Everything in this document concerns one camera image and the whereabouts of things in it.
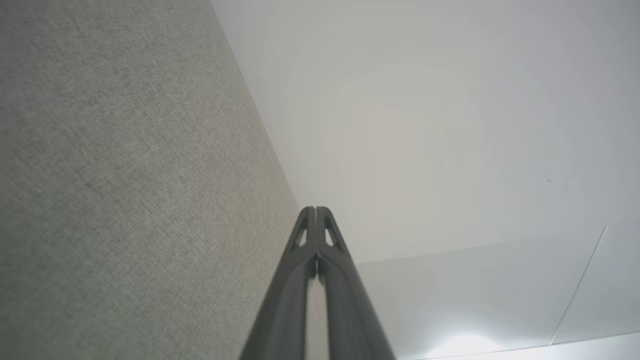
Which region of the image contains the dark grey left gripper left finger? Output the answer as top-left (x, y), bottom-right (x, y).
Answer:
top-left (239, 205), bottom-right (318, 360)

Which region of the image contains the grey fabric panel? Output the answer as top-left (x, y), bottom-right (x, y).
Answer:
top-left (0, 0), bottom-right (302, 360)

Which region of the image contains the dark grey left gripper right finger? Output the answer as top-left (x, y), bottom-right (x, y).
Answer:
top-left (315, 206), bottom-right (397, 360)

